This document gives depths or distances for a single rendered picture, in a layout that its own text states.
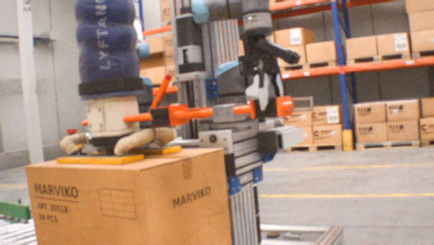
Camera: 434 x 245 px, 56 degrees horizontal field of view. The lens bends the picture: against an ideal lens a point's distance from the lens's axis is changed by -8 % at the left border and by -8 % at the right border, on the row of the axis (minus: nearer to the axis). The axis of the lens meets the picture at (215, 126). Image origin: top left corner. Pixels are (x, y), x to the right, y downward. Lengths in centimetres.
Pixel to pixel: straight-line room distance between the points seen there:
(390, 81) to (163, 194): 861
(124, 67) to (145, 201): 47
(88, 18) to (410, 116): 724
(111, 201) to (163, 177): 17
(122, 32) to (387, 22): 856
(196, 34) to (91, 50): 76
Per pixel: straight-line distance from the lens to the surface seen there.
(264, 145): 190
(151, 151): 147
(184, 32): 206
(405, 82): 959
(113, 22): 145
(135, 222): 124
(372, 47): 839
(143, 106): 209
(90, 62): 144
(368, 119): 834
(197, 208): 137
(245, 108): 116
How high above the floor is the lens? 109
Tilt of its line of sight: 3 degrees down
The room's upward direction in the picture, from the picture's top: 6 degrees counter-clockwise
